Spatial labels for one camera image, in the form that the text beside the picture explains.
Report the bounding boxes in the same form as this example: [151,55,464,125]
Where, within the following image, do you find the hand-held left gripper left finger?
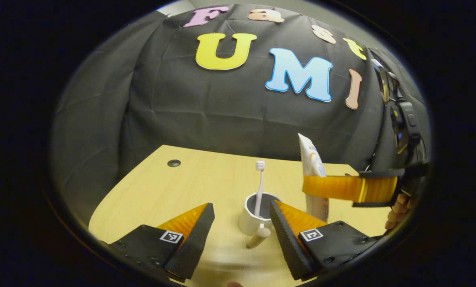
[109,202,215,281]

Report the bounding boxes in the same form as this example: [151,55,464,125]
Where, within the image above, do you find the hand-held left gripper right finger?
[270,199,382,281]

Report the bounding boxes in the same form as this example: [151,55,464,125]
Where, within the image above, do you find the white toothpaste tube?
[298,133,330,222]

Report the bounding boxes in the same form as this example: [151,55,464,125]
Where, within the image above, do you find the white cup with wooden handle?
[238,193,281,250]

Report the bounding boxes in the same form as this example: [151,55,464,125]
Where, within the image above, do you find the pale pink toothbrush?
[255,161,266,218]

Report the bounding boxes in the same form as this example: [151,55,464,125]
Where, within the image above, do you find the light wooden desktop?
[88,144,394,287]

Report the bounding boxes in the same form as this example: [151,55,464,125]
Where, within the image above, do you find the black backdrop cloth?
[50,4,426,232]

